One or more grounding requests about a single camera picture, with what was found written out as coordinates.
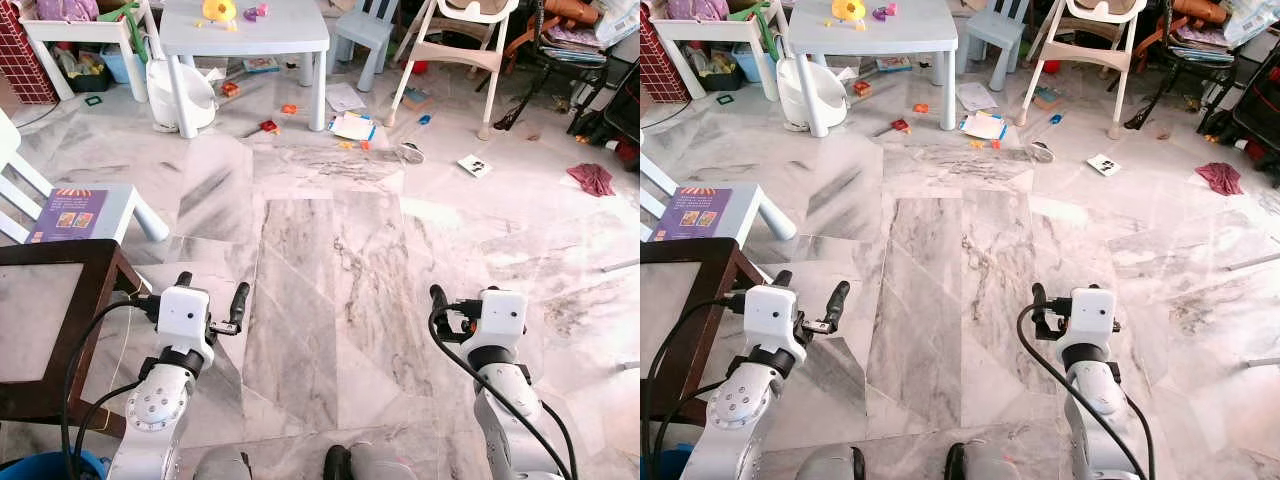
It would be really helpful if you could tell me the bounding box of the white plastic child chair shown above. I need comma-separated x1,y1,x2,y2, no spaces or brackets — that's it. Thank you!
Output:
640,150,799,247
0,108,172,247

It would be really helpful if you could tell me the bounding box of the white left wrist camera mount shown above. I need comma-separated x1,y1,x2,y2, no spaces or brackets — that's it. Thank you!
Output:
156,285,214,367
742,284,799,364

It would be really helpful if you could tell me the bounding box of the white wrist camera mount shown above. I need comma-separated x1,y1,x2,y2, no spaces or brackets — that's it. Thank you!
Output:
477,288,529,351
1067,286,1119,347
156,285,214,367
742,284,799,364

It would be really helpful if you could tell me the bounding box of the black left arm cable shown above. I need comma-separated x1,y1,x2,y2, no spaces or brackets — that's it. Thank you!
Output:
643,292,747,480
60,294,161,479

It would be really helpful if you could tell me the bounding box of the blue plastic bucket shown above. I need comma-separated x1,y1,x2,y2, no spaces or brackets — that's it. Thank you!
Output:
640,445,693,480
0,450,108,480

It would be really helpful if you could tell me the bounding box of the red crumpled cloth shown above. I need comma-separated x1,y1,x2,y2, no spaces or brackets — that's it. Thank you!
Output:
1194,161,1245,198
565,162,617,199

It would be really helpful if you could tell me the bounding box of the white blue-edged booklet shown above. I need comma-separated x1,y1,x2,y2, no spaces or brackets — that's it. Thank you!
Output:
327,110,378,144
957,109,1009,142

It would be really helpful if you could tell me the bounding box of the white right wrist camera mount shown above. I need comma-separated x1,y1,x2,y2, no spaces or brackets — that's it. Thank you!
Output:
477,288,529,351
1067,286,1119,347

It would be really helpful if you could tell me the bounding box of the pale blue plastic child chair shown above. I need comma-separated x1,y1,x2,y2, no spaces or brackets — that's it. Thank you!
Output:
960,0,1031,94
329,0,398,94

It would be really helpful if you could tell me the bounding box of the dark wooden marble-top table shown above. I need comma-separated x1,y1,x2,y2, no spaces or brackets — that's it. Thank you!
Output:
640,237,773,429
0,239,153,441

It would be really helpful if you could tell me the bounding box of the grey robot right leg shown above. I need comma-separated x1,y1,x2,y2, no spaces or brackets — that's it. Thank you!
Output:
944,440,1036,480
323,440,423,480

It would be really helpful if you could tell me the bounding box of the black chair with books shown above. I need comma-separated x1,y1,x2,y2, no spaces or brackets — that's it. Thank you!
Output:
1122,0,1280,131
493,0,641,133

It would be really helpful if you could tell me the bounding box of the purple picture book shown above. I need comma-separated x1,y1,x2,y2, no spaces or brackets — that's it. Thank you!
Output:
676,185,735,243
25,187,110,245

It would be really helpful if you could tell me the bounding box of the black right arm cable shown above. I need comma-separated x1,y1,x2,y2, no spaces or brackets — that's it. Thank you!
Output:
427,300,579,480
1016,298,1157,480

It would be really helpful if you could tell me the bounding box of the grey robot leg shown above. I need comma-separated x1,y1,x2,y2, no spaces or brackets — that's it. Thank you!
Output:
323,440,423,480
795,444,867,480
944,440,1036,480

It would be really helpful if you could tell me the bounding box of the white plastic potty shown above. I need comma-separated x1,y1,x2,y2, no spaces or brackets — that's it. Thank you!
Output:
146,57,220,135
776,57,850,135

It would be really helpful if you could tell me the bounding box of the white toy shelf table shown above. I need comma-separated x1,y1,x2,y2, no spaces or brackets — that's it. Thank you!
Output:
652,0,791,103
18,0,163,104

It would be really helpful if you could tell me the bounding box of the grey plastic child table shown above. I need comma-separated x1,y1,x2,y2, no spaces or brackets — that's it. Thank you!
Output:
787,0,961,140
157,0,332,140

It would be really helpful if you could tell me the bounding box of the white baby high chair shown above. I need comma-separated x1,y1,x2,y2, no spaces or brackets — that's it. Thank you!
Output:
384,0,522,142
1014,0,1150,142

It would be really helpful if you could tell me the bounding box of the white paper sheet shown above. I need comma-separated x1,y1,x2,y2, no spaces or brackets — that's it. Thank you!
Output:
324,81,369,114
955,81,1000,113

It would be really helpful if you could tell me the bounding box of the grey robot left leg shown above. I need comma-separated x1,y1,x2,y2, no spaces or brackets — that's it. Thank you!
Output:
795,444,867,480

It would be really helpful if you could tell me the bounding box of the black baby stroller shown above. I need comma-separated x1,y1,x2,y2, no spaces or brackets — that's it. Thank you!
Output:
1198,55,1280,171
567,58,641,173

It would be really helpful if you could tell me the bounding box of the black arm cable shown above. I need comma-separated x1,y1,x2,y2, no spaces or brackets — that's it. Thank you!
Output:
643,292,747,480
427,300,579,480
1016,298,1157,480
60,294,161,479

